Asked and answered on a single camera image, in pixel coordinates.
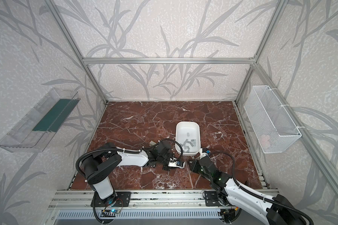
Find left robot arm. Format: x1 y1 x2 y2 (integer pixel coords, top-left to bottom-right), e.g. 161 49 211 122
75 138 185 204

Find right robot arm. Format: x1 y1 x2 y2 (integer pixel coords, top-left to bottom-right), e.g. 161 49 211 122
189 156 314 225

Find staple strips in tray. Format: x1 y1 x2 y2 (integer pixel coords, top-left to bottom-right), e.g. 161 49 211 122
179 132 198 154

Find white oval tray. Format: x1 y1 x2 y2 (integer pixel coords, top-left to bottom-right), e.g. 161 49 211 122
175 121 201 156

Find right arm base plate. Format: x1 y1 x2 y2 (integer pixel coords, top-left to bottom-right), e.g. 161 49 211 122
202 190 222 207

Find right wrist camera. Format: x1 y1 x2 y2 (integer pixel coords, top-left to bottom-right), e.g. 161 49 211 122
199 148 210 159

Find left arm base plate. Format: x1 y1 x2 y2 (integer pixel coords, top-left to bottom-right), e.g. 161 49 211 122
91 191 131 207

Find white wire mesh basket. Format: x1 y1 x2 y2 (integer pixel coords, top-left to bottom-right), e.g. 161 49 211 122
244 85 302 154

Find aluminium front rail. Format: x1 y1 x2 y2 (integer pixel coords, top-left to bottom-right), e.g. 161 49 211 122
48 189 209 210

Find clear acrylic wall shelf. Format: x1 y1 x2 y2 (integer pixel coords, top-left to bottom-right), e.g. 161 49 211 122
0 88 80 153

